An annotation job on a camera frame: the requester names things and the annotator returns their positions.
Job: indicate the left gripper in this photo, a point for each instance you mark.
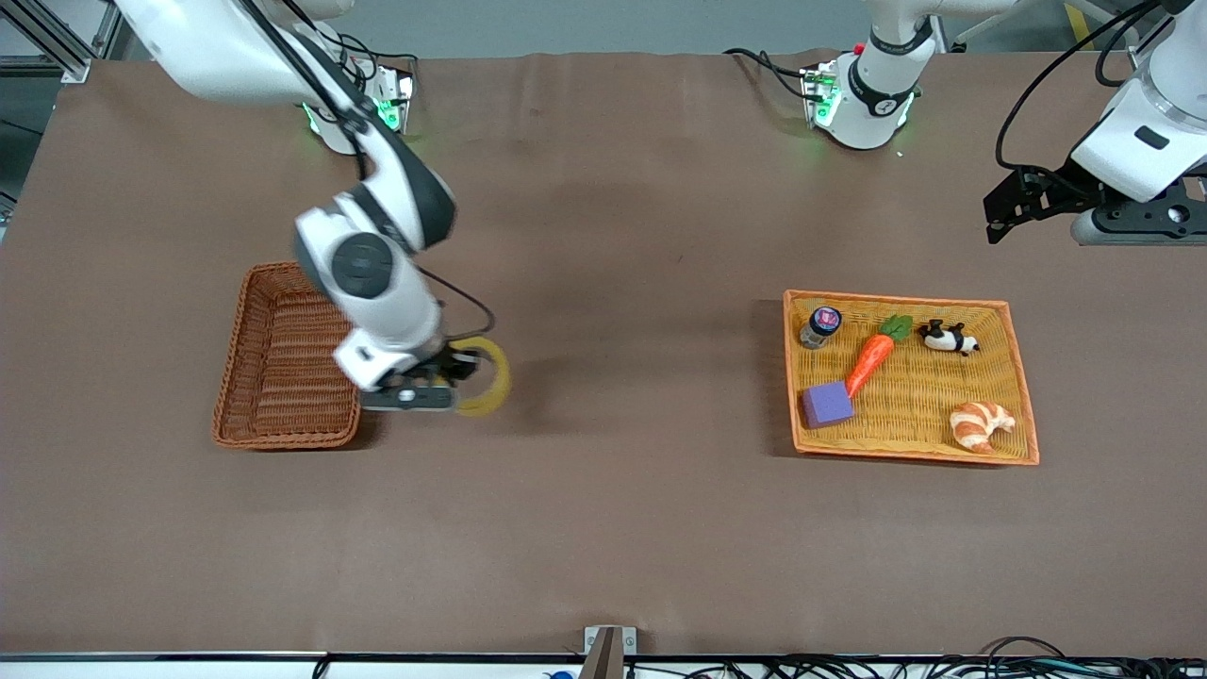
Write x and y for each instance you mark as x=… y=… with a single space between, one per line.
x=1054 y=192

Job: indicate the grey metal bracket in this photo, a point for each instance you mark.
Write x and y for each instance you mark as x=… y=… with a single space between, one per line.
x=608 y=651

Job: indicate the purple foam cube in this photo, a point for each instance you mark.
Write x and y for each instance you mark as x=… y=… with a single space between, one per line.
x=827 y=405

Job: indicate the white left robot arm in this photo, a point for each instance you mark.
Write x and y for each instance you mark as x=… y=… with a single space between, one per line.
x=872 y=104

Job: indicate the yellow tape roll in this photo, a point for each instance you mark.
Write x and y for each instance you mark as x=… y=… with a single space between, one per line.
x=501 y=377

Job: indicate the aluminium frame profile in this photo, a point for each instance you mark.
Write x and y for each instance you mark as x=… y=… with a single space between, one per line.
x=57 y=47

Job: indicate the toy croissant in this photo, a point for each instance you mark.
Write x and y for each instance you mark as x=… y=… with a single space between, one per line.
x=976 y=424

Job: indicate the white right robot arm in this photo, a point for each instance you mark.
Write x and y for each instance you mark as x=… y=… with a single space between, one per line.
x=377 y=283

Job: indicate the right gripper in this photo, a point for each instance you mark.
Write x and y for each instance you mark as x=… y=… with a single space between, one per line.
x=447 y=362

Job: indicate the small jar purple lid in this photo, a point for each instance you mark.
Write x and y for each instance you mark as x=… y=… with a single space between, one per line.
x=820 y=325

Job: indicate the brown table mat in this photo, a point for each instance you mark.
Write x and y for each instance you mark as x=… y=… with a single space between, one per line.
x=603 y=528

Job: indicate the orange toy carrot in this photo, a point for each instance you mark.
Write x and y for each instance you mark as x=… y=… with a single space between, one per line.
x=872 y=358

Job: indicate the black white panda toy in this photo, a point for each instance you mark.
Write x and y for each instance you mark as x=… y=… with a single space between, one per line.
x=943 y=337

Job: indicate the brown woven rectangular basket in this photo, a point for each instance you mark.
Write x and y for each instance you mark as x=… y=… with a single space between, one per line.
x=273 y=377

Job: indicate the orange woven flat tray basket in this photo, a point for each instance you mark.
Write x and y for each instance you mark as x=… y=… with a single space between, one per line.
x=915 y=424

